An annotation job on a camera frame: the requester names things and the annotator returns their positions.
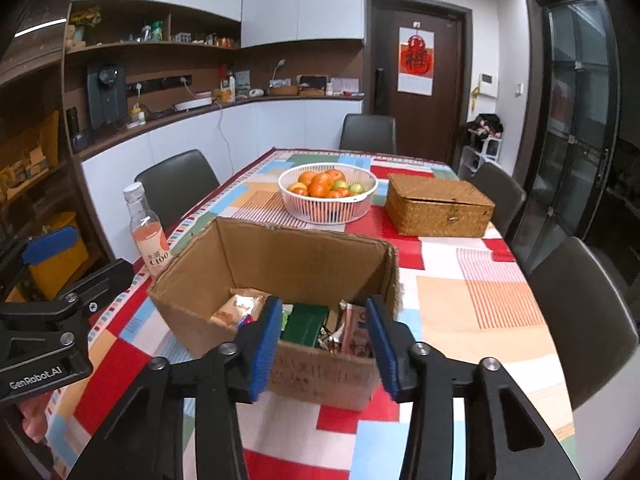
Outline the red wall calendar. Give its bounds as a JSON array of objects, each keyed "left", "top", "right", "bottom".
[{"left": 397, "top": 27, "right": 435, "bottom": 96}]

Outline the dark green cracker packet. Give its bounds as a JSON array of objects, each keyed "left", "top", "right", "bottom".
[{"left": 281, "top": 304, "right": 329, "bottom": 348}]

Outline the red white long snack packet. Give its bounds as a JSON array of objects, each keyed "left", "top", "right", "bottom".
[{"left": 340, "top": 300, "right": 372, "bottom": 358}]

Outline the dark chair far end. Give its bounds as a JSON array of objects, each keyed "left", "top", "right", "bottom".
[{"left": 340, "top": 114, "right": 397, "bottom": 155}]

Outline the dark wooden door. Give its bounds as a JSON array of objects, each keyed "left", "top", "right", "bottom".
[{"left": 364, "top": 0, "right": 473, "bottom": 165}]

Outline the pink drink bottle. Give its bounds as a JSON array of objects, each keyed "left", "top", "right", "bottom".
[{"left": 124, "top": 182, "right": 172, "bottom": 278}]

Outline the white fruit basket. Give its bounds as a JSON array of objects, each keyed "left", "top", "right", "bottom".
[{"left": 278, "top": 162, "right": 378, "bottom": 226}]

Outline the colourful patchwork tablecloth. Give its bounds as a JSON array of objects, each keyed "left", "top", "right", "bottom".
[{"left": 47, "top": 151, "right": 576, "bottom": 479}]

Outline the dark chair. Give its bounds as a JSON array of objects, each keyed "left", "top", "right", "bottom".
[
  {"left": 134, "top": 150, "right": 219, "bottom": 231},
  {"left": 527, "top": 237, "right": 639, "bottom": 410},
  {"left": 469, "top": 162, "right": 526, "bottom": 237}
]

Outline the brown cardboard box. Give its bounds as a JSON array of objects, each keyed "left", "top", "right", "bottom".
[{"left": 148, "top": 217, "right": 400, "bottom": 411}]

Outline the black coffee machine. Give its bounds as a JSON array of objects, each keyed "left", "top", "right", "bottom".
[{"left": 87, "top": 64, "right": 128, "bottom": 129}]

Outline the dark chair left side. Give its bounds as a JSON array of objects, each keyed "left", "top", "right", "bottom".
[{"left": 134, "top": 150, "right": 219, "bottom": 231}]

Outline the dark chair right side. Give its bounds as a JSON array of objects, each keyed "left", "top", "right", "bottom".
[{"left": 469, "top": 162, "right": 526, "bottom": 237}]

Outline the beige snack packet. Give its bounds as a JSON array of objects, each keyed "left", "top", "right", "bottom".
[{"left": 209, "top": 288, "right": 269, "bottom": 330}]

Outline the dark chair near right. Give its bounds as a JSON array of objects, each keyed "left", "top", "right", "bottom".
[{"left": 527, "top": 237, "right": 639, "bottom": 410}]

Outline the woven wicker box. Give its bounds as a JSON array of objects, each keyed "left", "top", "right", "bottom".
[{"left": 385, "top": 174, "right": 495, "bottom": 237}]

